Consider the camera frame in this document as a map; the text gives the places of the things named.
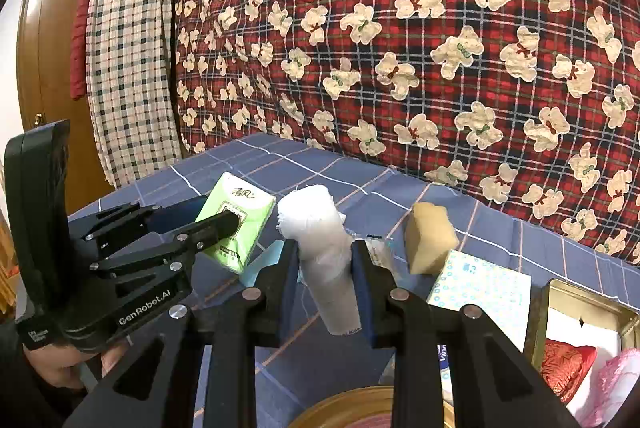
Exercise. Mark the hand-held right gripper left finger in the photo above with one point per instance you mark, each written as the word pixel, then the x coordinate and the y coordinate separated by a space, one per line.
pixel 290 298

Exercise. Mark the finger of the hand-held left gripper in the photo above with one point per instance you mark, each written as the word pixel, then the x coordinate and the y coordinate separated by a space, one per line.
pixel 175 213
pixel 210 233

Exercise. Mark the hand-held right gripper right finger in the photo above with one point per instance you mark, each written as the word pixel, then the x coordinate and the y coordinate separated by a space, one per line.
pixel 362 303

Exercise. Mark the green tissue packet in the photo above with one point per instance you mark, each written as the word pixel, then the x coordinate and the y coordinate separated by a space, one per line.
pixel 250 203

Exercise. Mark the frilly white socks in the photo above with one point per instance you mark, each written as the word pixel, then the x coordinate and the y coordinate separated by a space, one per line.
pixel 322 258

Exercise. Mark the brown sponge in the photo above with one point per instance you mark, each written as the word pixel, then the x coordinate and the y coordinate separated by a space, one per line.
pixel 430 238

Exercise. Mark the rectangular gold tin box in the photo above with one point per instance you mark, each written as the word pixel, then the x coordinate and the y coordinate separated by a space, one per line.
pixel 575 295

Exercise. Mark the red embroidered pouch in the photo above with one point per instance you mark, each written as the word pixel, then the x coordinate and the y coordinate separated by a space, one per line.
pixel 567 368

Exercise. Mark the pink fluffy puff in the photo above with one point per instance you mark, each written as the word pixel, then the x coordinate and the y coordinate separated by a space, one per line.
pixel 615 383

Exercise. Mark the person's left forearm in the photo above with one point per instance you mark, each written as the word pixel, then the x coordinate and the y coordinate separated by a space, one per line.
pixel 25 403

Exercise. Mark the person's left hand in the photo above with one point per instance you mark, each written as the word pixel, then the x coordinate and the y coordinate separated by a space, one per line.
pixel 70 368

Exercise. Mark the light blue flat packet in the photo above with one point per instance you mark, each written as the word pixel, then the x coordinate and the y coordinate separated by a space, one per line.
pixel 262 265

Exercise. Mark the round gold tin pink lid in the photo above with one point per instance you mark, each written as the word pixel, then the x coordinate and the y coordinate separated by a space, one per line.
pixel 345 403

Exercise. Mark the blue plaid bed sheet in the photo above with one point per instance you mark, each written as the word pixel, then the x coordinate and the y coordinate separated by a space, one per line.
pixel 300 168

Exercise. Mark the patterned white tissue box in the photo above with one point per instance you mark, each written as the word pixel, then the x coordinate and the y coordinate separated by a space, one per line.
pixel 475 283

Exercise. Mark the green and cream checked cloth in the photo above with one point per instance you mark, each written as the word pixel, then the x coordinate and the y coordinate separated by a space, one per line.
pixel 130 58

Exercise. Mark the wooden door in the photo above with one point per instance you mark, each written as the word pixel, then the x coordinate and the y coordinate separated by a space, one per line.
pixel 50 58

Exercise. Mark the red hanging garment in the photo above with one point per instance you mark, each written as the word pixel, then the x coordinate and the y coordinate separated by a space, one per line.
pixel 80 48

